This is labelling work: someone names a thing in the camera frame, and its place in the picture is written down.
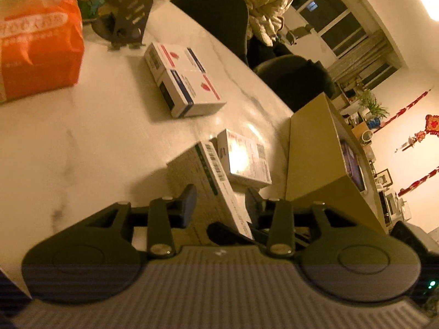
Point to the framed picture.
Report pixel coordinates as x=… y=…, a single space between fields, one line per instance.
x=382 y=177

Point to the dark window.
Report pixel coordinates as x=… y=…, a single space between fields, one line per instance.
x=332 y=17

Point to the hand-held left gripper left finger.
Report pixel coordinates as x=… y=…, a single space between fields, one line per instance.
x=188 y=198

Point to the window curtain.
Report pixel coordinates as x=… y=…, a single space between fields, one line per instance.
x=367 y=58

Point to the black phone stand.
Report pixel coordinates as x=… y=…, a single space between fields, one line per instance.
x=130 y=17

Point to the large beige cardboard box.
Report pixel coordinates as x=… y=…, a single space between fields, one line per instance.
x=315 y=150

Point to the red knot wall decoration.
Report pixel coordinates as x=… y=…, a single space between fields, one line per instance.
x=432 y=125

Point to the potted green plant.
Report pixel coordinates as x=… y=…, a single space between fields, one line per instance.
x=372 y=106

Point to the dark green chair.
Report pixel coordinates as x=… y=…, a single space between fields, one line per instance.
x=295 y=78
x=212 y=10

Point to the green medicine box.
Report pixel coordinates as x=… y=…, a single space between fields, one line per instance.
x=212 y=205

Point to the white marble desktop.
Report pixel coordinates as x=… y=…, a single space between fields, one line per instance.
x=103 y=126

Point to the white barcode label box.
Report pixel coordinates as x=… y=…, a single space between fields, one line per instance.
x=245 y=157

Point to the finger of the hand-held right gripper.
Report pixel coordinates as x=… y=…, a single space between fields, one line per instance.
x=226 y=231

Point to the white low cabinet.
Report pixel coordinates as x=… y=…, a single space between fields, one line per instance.
x=394 y=202

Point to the white strawberry print box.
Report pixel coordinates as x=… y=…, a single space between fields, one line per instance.
x=195 y=92
x=171 y=58

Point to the purple medicine box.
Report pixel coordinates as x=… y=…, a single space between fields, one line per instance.
x=351 y=164

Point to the round white mirror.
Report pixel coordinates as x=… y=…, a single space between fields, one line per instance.
x=367 y=137

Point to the grey office chair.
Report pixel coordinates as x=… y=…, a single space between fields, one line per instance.
x=300 y=32

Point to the orange tissue pack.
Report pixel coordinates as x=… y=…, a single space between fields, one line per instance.
x=41 y=48

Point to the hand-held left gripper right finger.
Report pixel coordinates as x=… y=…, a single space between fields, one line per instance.
x=254 y=202

